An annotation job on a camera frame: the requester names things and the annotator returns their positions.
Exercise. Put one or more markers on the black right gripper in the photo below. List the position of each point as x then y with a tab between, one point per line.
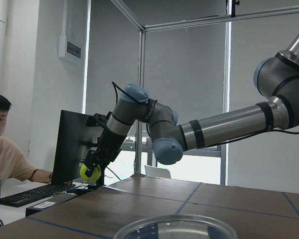
109	147

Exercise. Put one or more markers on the yellow tennis ball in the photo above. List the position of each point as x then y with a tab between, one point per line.
88	176

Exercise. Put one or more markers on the black monitor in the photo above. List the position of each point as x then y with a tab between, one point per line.
74	141

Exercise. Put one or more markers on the seated person beige shirt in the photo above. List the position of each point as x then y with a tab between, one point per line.
13	162

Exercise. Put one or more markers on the black keyboard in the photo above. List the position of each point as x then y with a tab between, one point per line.
32	195

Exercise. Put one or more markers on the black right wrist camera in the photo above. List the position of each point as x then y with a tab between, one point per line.
96	120

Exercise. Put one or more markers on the white wall electrical box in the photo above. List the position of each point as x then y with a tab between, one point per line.
68	48

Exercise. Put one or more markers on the aluminium frame post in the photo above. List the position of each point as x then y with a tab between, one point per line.
139	87

